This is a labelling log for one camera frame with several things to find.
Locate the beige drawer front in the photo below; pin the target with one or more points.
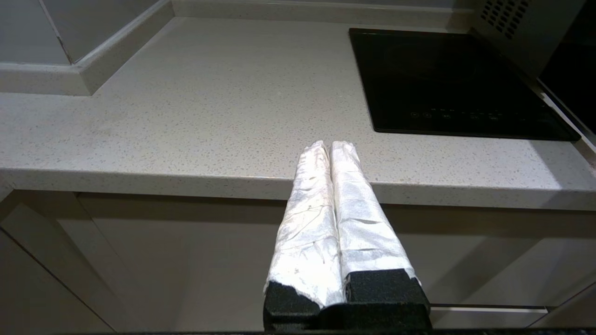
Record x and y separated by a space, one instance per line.
489 317
503 260

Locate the silver microwave oven body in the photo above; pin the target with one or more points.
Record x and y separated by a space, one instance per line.
526 37

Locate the angled grey cabinet panel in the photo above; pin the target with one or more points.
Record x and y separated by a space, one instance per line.
37 279

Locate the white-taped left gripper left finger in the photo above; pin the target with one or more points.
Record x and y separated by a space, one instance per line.
307 232

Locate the black induction cooktop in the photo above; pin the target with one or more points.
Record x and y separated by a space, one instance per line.
442 79

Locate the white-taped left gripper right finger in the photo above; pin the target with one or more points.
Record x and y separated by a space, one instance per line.
368 232

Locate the beige cabinet door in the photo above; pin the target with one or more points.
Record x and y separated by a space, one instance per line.
186 260

